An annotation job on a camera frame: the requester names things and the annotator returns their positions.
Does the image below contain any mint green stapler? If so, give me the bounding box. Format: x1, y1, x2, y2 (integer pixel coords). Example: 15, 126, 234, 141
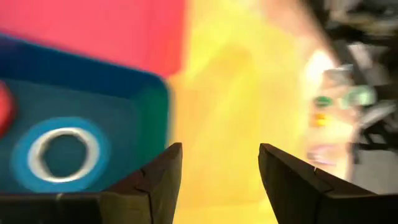
341, 84, 377, 110

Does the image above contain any lavender staple remover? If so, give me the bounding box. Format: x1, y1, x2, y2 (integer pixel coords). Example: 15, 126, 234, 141
306, 143, 335, 166

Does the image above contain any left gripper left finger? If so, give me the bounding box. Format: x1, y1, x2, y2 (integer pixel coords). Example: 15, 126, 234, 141
0, 142, 183, 224

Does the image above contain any green staple remover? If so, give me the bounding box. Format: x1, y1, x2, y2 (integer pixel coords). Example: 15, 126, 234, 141
312, 95, 334, 108

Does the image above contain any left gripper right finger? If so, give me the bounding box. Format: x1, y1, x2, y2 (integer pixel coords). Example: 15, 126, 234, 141
257, 142, 398, 224

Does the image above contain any blue plastic tray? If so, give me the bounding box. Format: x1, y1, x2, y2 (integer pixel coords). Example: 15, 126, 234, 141
0, 32, 171, 195

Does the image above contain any red tape roll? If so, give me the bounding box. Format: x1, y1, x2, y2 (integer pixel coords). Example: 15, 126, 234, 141
0, 81, 16, 138

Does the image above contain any pink plastic tray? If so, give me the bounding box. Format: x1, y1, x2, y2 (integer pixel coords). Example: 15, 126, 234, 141
0, 0, 187, 78

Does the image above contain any blue tape roll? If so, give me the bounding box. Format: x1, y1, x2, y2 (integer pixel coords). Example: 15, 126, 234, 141
9, 116, 109, 194

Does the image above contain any yellow plastic tray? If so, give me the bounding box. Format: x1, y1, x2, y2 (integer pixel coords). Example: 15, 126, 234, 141
167, 0, 352, 224

